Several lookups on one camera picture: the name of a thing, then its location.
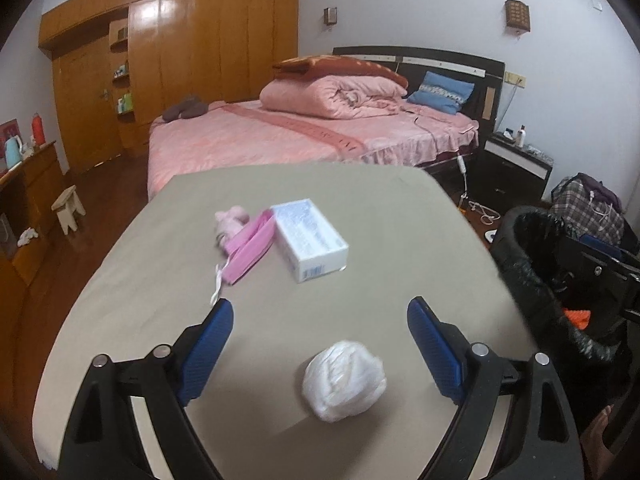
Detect orange foam net sleeve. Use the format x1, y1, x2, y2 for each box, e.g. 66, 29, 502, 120
563, 309, 591, 330

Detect white plastic bag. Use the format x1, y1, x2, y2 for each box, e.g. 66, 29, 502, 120
302, 340, 387, 424

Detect pink face mask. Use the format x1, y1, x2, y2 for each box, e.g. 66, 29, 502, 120
209, 209, 277, 306

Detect pink sock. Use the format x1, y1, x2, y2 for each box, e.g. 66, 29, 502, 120
215, 206, 250, 247

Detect white blue medicine box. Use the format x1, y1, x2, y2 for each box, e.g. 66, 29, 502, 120
270, 198, 349, 283

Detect black lined trash bin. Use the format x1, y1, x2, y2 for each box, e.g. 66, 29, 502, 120
490, 206, 639, 430

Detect plaid cloth covered chair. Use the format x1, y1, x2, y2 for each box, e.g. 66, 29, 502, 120
551, 172, 625, 246

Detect black white nightstand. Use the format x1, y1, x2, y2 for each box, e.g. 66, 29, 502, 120
470, 133, 553, 214

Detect white lotion bottle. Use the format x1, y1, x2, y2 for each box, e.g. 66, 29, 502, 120
515, 125, 526, 148

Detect beige table cover cloth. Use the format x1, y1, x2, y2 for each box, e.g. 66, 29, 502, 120
32, 164, 536, 479

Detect dark headboard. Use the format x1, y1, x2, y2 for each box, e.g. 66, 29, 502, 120
331, 45, 508, 137

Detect blue pillow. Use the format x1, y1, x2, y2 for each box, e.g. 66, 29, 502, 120
407, 72, 475, 115

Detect small white stool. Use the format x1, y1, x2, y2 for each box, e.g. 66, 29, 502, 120
51, 185, 86, 235

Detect wooden sideboard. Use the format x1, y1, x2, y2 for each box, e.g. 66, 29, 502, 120
1, 142, 65, 311

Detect light blue kettle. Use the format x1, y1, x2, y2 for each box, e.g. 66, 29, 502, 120
4, 134, 23, 169

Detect red thermos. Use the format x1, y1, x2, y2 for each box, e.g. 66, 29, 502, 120
32, 113, 46, 146

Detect folded pink quilt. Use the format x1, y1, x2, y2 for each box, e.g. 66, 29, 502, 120
259, 76, 407, 119

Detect red picture frames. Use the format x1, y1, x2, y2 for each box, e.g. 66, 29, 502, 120
0, 119, 20, 145

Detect bed with pink sheet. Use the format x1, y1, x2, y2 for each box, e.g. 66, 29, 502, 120
146, 101, 480, 198

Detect folded red blanket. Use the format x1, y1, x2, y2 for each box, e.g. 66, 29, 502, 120
272, 55, 409, 90

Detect dark slippers on bed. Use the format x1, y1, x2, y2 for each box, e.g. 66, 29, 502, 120
162, 96, 208, 122

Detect wooden wardrobe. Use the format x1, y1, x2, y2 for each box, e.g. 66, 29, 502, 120
38, 0, 298, 174

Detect white cable with switch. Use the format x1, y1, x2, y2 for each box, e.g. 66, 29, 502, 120
409, 109, 502, 226

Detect wall socket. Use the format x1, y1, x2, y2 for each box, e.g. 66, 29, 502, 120
504, 72, 526, 89

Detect brown wall lamp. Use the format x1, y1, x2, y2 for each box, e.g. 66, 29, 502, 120
504, 0, 532, 32

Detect small wall lamp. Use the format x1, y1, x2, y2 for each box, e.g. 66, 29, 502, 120
323, 6, 338, 27

